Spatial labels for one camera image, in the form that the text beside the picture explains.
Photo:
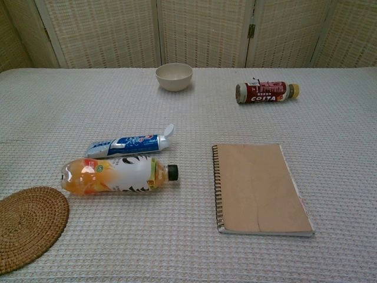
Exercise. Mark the red Costa coffee bottle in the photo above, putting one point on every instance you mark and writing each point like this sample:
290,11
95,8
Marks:
262,92

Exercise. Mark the orange juice plastic bottle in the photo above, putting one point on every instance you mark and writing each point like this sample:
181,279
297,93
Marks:
117,177

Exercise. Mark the cream round bowl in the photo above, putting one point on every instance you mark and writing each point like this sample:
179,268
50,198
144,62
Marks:
173,77

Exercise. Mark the brown spiral notebook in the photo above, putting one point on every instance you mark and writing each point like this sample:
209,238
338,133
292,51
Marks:
259,188

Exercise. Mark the woven folding screen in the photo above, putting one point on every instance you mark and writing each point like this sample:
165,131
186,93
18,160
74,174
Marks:
103,32

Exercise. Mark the blue white toothpaste tube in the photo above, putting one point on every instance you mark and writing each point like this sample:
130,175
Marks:
129,144

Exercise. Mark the round woven rattan coaster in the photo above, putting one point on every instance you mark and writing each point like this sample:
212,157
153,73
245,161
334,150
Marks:
26,224

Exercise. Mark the white woven tablecloth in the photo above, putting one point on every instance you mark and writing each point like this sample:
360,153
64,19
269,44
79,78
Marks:
188,118

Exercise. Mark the brass screen hinge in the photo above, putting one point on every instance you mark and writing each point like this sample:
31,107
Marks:
251,31

